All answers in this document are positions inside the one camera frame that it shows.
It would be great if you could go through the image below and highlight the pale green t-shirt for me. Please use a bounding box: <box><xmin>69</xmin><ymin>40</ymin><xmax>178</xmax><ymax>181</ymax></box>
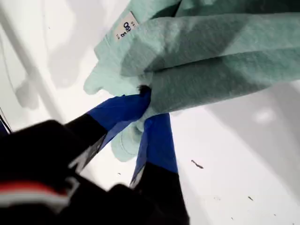
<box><xmin>83</xmin><ymin>0</ymin><xmax>300</xmax><ymax>163</ymax></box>

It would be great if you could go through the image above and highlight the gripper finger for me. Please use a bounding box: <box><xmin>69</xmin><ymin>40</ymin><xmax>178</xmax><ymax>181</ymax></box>
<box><xmin>67</xmin><ymin>86</ymin><xmax>152</xmax><ymax>175</ymax></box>
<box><xmin>130</xmin><ymin>112</ymin><xmax>188</xmax><ymax>216</ymax></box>

